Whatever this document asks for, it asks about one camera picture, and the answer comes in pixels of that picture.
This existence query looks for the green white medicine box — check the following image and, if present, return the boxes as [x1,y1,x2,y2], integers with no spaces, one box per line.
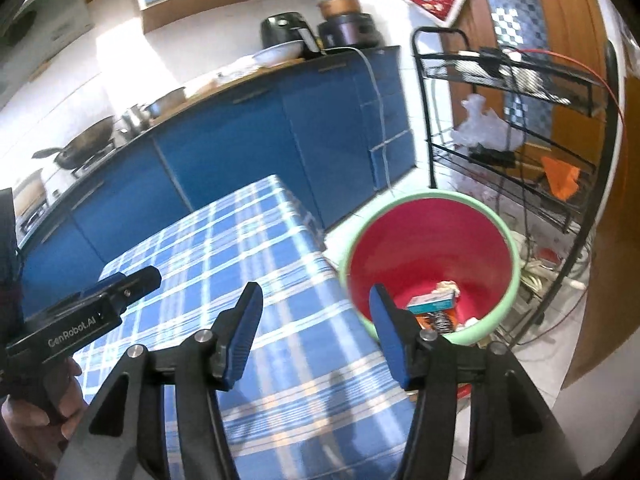
[407,289,457,315]

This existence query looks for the steel wool scrubber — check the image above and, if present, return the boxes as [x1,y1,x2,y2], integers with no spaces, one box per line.
[425,311,457,334]

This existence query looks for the blue lower kitchen cabinets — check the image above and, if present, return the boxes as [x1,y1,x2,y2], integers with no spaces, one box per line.
[21,47,416,314]

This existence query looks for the person's left hand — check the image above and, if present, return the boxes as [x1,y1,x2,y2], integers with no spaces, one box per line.
[1,358,88,463]

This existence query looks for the red bucket green rim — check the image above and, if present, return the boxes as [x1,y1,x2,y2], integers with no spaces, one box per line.
[338,190,522,346]

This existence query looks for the blue plaid tablecloth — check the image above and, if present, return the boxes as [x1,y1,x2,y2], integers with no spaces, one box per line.
[76,176,413,479]

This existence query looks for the white clay pot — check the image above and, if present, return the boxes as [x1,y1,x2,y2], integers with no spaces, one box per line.
[13,169,47,219]

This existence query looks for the black wok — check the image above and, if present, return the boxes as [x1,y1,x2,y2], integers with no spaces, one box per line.
[32,115,114,170]

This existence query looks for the orange cloth on shelf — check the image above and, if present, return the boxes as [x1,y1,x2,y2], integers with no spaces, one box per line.
[540,156,580,202]

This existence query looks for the steel kettle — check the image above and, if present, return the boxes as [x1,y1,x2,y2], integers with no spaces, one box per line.
[122,104,151,136]

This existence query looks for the steel mixing bowl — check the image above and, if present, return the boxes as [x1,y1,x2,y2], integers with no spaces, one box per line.
[144,87,186,119]

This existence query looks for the white ceramic bowl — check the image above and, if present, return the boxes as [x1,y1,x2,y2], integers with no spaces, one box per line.
[252,40,305,68]

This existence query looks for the range hood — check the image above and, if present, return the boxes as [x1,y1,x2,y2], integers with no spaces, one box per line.
[1,0,93,107]

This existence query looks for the dark rice cooker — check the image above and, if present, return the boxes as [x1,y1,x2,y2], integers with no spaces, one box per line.
[318,13,382,49]

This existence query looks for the black air fryer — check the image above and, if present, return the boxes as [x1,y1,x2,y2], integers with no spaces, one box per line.
[260,12,322,60]

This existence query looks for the brown inner pot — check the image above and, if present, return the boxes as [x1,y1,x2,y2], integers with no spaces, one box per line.
[318,0,362,20]

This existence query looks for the white power cable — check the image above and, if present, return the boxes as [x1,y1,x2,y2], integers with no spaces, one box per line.
[324,45,396,196]

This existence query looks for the black wire shelf rack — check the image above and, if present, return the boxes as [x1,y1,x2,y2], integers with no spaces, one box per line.
[411,26,624,348]

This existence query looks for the wooden door frame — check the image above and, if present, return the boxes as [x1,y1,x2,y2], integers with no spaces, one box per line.
[444,0,640,391]

